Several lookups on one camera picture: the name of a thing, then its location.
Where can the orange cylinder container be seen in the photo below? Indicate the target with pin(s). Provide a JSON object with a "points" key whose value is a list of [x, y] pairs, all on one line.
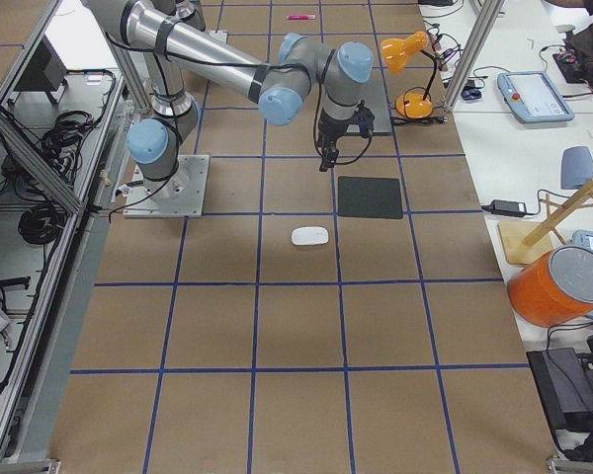
{"points": [[552, 289]]}

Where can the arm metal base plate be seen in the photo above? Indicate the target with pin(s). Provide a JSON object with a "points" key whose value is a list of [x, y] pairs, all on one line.
{"points": [[184, 195]]}

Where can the wooden stand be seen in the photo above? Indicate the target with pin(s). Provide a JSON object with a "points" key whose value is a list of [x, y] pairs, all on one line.
{"points": [[523, 242]]}

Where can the pink highlighter pen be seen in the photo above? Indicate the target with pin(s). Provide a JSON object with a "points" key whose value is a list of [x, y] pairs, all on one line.
{"points": [[300, 17]]}

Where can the black monitor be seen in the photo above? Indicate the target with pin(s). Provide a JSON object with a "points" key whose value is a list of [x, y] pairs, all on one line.
{"points": [[45, 73]]}

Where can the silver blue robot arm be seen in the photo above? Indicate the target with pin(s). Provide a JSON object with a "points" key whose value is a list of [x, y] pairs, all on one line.
{"points": [[341, 74]]}

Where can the black power adapter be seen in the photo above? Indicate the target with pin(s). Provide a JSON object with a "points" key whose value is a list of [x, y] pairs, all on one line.
{"points": [[508, 208]]}

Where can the grey mouse-shaped pad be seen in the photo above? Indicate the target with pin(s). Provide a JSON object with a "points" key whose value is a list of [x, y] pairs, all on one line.
{"points": [[576, 167]]}

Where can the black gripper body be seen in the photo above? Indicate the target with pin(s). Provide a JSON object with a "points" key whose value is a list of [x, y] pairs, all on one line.
{"points": [[332, 128]]}

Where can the black box device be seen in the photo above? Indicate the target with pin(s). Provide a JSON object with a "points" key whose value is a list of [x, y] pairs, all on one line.
{"points": [[563, 388]]}

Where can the white computer mouse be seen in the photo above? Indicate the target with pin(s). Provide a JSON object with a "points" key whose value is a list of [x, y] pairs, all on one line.
{"points": [[310, 236]]}

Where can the black mousepad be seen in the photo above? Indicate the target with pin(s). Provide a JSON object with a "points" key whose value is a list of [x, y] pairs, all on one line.
{"points": [[365, 197]]}

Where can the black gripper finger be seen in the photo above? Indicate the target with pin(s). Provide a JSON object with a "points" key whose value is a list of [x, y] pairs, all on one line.
{"points": [[332, 156], [323, 159]]}

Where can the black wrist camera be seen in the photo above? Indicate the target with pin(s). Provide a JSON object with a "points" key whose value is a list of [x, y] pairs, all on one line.
{"points": [[364, 120]]}

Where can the silver closed laptop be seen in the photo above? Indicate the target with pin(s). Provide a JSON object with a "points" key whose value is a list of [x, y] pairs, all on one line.
{"points": [[373, 93]]}

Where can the aluminium frame post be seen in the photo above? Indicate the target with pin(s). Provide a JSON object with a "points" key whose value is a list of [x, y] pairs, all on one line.
{"points": [[472, 26]]}

